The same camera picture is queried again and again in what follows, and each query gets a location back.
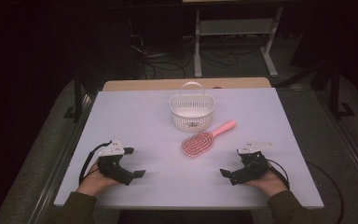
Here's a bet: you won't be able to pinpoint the thin black floor cable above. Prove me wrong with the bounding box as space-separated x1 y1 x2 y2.
305 161 346 224

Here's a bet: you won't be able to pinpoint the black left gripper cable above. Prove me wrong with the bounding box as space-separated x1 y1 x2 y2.
78 141 112 187

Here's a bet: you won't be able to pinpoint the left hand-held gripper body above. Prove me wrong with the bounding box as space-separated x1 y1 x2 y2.
97 138 135 187

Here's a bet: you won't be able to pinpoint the person's right hand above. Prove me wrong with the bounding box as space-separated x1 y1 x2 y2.
243 166 290 199

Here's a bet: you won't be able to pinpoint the white metal desk frame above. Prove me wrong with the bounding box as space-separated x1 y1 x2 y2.
193 5 284 78

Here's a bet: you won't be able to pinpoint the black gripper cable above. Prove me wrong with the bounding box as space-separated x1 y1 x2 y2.
78 141 112 187
266 158 291 191

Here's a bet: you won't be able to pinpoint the black metal stand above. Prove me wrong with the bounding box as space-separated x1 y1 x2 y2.
62 69 87 123
328 60 356 121

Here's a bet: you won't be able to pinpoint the black cables on floor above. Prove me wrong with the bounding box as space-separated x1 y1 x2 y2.
127 17 262 80

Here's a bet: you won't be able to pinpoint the pink hairbrush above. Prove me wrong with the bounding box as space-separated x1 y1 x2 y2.
181 119 238 159

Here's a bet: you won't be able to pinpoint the white perforated plastic basket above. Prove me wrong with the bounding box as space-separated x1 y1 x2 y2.
169 80 215 133

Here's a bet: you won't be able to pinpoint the person's left hand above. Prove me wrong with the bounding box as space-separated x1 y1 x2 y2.
76 161 121 198

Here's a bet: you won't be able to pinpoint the metal rail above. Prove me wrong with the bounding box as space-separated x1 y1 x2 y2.
315 91 358 195
27 92 98 224

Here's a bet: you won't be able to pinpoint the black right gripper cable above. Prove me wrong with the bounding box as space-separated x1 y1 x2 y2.
266 158 291 191

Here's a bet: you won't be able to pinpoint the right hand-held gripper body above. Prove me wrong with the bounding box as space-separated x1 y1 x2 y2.
229 141 275 187

